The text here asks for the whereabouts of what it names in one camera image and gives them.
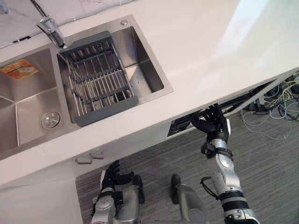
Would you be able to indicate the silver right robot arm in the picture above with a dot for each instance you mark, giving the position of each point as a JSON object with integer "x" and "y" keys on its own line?
{"x": 225, "y": 177}

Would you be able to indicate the chrome kitchen faucet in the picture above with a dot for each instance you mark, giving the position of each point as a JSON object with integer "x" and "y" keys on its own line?
{"x": 50, "y": 26}

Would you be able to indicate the silver robot leg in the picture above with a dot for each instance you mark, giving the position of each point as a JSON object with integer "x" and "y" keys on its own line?
{"x": 187, "y": 200}
{"x": 129, "y": 198}

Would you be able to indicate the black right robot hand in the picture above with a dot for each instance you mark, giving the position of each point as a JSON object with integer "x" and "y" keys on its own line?
{"x": 208, "y": 126}

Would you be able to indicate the grey sink drying rack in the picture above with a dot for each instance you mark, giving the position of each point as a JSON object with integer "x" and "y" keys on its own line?
{"x": 101, "y": 79}

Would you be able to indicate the stainless steel double sink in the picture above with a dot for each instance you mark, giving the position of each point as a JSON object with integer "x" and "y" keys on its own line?
{"x": 70, "y": 81}

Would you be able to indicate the silver left robot leg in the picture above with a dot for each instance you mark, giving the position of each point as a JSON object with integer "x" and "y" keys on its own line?
{"x": 129, "y": 198}

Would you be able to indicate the dishwasher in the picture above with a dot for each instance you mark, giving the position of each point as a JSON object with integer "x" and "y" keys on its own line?
{"x": 210, "y": 109}

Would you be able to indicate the round steel sink button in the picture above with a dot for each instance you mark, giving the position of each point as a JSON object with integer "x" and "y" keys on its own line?
{"x": 123, "y": 22}

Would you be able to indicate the round steel sink drain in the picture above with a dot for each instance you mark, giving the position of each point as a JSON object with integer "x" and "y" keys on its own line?
{"x": 50, "y": 119}

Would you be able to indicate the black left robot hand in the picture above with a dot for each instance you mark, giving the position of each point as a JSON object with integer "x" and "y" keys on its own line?
{"x": 109, "y": 172}

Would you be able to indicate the silver right robot leg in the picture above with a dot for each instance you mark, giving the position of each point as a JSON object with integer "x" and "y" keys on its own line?
{"x": 187, "y": 200}

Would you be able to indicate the orange sticker label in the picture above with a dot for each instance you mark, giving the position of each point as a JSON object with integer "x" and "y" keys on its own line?
{"x": 19, "y": 69}

